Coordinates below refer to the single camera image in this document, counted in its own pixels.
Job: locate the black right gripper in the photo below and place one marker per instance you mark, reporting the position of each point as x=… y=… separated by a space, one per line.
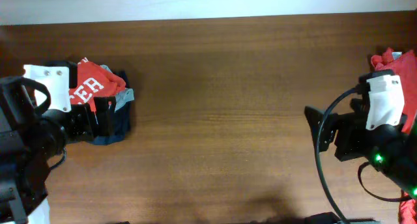
x=348 y=125

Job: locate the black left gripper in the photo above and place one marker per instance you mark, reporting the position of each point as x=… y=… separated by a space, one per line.
x=107 y=112

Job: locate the orange printed t-shirt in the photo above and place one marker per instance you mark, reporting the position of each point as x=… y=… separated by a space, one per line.
x=94 y=81

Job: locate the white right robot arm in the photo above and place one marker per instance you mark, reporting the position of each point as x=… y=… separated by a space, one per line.
x=400 y=167

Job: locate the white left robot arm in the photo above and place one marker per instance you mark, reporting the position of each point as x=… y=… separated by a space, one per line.
x=32 y=133

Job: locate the dark navy folded garment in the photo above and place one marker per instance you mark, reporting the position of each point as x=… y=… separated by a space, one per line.
x=121 y=126

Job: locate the grey folded shirt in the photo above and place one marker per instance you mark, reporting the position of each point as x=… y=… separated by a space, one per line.
x=126 y=96

